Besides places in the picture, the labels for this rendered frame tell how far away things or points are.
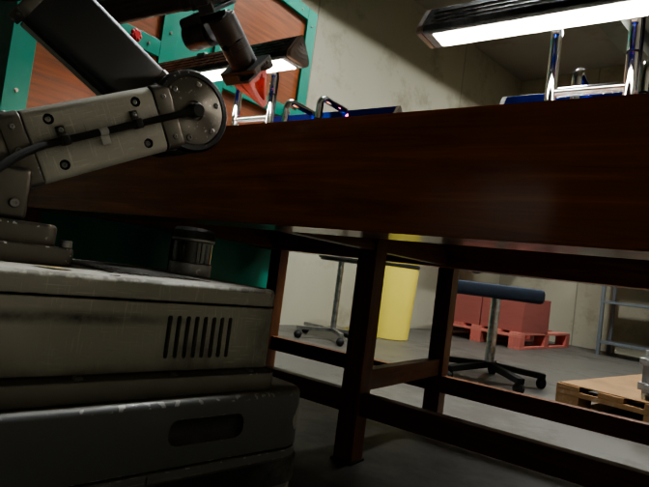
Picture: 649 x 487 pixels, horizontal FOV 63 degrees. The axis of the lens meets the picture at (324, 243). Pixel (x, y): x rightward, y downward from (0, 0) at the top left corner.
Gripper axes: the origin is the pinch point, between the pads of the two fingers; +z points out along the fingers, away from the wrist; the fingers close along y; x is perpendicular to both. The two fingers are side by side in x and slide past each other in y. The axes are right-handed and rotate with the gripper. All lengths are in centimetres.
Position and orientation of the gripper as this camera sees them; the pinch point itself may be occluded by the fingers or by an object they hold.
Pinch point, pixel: (263, 102)
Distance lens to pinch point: 121.4
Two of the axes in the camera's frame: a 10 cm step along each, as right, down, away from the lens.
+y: -8.0, -0.8, 5.9
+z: 3.6, 7.2, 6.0
